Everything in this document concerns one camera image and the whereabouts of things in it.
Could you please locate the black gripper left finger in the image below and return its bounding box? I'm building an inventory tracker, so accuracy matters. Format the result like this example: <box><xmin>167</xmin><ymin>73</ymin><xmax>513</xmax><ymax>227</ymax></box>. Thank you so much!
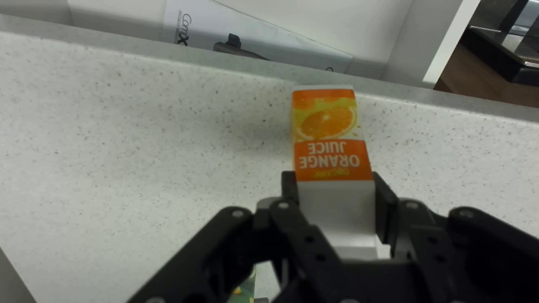
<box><xmin>127</xmin><ymin>169</ymin><xmax>346</xmax><ymax>303</ymax></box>

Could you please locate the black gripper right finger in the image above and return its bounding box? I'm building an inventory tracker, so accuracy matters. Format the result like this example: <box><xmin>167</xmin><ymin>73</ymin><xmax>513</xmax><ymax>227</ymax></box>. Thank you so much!
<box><xmin>373</xmin><ymin>171</ymin><xmax>539</xmax><ymax>303</ymax></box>

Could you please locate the orange juice carton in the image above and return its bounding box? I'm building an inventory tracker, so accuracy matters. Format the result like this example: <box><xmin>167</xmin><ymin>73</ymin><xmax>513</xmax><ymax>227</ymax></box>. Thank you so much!
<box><xmin>290</xmin><ymin>84</ymin><xmax>395</xmax><ymax>260</ymax></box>

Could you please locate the white drawer with wood front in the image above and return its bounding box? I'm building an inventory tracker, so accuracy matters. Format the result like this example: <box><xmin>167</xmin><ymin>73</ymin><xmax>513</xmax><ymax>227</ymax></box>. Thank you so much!
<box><xmin>0</xmin><ymin>0</ymin><xmax>486</xmax><ymax>92</ymax></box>

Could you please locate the black equipment cart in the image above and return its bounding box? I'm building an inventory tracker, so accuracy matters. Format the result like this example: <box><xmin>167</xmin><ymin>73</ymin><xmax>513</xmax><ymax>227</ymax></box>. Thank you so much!
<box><xmin>464</xmin><ymin>0</ymin><xmax>539</xmax><ymax>89</ymax></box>

